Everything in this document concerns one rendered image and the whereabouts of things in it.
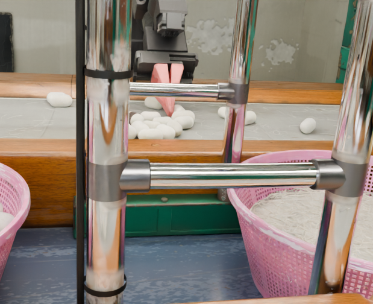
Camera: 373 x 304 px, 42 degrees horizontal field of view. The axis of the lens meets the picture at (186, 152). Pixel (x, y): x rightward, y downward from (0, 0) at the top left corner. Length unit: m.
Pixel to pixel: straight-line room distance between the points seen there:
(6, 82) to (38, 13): 1.89
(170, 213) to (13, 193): 0.17
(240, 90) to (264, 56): 2.50
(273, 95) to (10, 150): 0.57
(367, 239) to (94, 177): 0.29
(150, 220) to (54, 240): 0.11
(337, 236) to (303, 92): 0.70
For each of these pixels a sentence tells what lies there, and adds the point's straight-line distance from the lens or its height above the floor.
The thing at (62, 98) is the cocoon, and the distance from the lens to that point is 0.84.
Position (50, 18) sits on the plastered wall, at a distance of 2.79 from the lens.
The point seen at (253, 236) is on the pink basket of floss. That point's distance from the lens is 0.43.
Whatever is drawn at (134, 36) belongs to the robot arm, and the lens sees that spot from 1.16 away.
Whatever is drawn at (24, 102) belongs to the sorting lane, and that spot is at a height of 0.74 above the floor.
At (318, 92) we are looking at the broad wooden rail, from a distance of 1.02.
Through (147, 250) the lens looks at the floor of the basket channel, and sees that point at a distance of 0.54.
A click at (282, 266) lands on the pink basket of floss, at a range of 0.42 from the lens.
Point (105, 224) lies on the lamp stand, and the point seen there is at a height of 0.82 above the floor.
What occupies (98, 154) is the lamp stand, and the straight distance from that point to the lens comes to 0.27.
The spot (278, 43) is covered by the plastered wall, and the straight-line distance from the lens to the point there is 3.05.
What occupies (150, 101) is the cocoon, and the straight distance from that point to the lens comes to 0.84.
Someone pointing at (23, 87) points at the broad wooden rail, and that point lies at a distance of 0.92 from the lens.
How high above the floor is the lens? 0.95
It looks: 19 degrees down
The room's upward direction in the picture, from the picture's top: 4 degrees clockwise
